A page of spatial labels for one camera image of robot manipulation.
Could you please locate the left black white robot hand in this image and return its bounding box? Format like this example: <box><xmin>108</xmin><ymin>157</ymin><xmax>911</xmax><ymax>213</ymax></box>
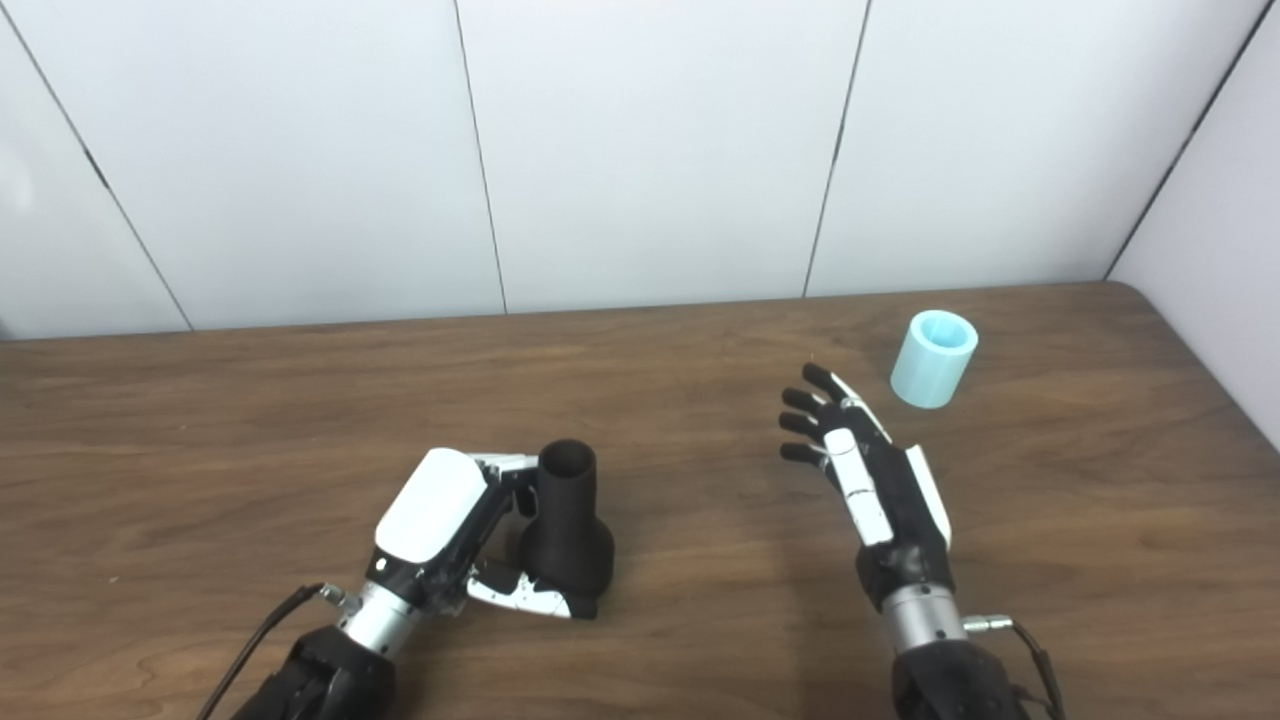
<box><xmin>365</xmin><ymin>447</ymin><xmax>599</xmax><ymax>621</ymax></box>

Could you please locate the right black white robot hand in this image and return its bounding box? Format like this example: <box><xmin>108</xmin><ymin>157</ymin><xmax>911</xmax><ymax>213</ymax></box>
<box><xmin>778</xmin><ymin>362</ymin><xmax>954</xmax><ymax>611</ymax></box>

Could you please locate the light-blue hose piece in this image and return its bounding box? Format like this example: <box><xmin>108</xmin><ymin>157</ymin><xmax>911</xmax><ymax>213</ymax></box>
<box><xmin>890</xmin><ymin>310</ymin><xmax>980</xmax><ymax>410</ymax></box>

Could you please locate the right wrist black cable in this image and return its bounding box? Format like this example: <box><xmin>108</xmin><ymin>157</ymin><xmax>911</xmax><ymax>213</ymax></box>
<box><xmin>962</xmin><ymin>615</ymin><xmax>1066</xmax><ymax>720</ymax></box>

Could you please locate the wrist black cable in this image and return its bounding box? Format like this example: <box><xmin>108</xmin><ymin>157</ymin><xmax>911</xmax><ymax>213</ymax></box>
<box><xmin>962</xmin><ymin>615</ymin><xmax>1066</xmax><ymax>720</ymax></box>
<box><xmin>195</xmin><ymin>583</ymin><xmax>361</xmax><ymax>720</ymax></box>

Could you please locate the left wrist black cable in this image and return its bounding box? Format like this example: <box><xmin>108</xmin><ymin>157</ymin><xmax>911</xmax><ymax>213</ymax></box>
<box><xmin>195</xmin><ymin>583</ymin><xmax>361</xmax><ymax>720</ymax></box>

